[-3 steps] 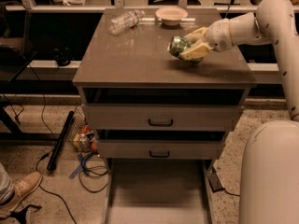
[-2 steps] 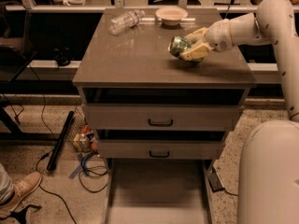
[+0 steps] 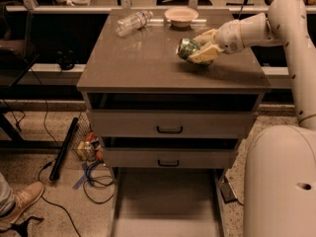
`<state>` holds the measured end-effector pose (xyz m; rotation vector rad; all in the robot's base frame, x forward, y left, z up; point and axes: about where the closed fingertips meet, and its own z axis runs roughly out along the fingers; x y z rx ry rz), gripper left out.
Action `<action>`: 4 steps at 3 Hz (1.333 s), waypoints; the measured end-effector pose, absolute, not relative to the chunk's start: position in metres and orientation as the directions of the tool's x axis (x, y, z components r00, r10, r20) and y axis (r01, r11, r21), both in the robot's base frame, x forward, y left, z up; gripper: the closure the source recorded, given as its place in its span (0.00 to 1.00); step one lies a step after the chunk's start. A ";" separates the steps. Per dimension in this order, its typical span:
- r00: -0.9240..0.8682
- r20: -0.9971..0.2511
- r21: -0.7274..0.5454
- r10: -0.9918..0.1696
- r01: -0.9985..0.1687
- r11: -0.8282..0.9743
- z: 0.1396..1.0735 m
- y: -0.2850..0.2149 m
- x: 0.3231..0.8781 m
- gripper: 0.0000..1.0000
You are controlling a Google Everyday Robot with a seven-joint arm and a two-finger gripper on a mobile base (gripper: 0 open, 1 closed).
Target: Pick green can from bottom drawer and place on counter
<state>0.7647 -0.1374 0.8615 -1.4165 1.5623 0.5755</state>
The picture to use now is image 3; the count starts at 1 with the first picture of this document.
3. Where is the small black device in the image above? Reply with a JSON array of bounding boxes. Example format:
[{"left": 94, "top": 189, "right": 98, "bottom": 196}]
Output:
[{"left": 56, "top": 50, "right": 77, "bottom": 70}]

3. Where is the grey open bottom drawer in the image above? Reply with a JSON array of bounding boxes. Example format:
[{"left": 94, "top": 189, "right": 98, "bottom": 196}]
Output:
[{"left": 107, "top": 168, "right": 227, "bottom": 237}]

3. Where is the grey top drawer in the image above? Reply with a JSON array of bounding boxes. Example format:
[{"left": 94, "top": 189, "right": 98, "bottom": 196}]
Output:
[{"left": 87, "top": 110, "right": 256, "bottom": 138}]

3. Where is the black floor cable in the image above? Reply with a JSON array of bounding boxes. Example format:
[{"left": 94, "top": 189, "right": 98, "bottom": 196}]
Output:
[{"left": 37, "top": 160, "right": 83, "bottom": 237}]

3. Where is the bottles and items pile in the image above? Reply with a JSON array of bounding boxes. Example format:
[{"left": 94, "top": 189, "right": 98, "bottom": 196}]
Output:
[{"left": 76, "top": 132, "right": 103, "bottom": 162}]

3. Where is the tan shoe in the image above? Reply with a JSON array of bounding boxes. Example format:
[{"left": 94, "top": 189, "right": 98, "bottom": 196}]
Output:
[{"left": 0, "top": 182, "right": 44, "bottom": 231}]

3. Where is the black power adapter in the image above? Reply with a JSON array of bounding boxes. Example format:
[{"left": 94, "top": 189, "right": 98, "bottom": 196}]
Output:
[{"left": 220, "top": 183, "right": 237, "bottom": 203}]

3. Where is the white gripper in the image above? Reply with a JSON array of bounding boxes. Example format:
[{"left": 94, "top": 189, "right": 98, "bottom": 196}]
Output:
[{"left": 188, "top": 20, "right": 245, "bottom": 64}]

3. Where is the grey trouser leg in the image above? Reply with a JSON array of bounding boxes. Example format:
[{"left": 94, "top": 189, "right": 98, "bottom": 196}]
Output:
[{"left": 0, "top": 173, "right": 15, "bottom": 216}]

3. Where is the clear plastic water bottle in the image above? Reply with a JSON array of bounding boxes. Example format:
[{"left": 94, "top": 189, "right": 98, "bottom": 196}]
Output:
[{"left": 116, "top": 10, "right": 153, "bottom": 37}]

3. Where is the green soda can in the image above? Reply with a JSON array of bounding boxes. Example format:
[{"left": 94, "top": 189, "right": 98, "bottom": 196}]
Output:
[{"left": 176, "top": 39, "right": 201, "bottom": 63}]

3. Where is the grey middle drawer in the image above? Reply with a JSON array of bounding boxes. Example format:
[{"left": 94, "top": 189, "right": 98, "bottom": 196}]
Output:
[{"left": 102, "top": 148, "right": 237, "bottom": 169}]

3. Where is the black tube on floor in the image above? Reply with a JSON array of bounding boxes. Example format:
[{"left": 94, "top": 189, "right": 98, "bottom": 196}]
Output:
[{"left": 48, "top": 118, "right": 79, "bottom": 182}]

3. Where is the grey drawer cabinet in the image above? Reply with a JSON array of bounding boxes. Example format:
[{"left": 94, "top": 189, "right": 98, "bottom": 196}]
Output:
[{"left": 76, "top": 7, "right": 274, "bottom": 170}]

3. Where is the blue and black cable coil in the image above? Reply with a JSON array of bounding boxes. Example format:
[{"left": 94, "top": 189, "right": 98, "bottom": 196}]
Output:
[{"left": 72, "top": 161, "right": 116, "bottom": 205}]

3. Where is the white bowl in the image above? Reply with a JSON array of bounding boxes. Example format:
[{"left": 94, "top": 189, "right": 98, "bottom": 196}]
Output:
[{"left": 165, "top": 7, "right": 198, "bottom": 28}]

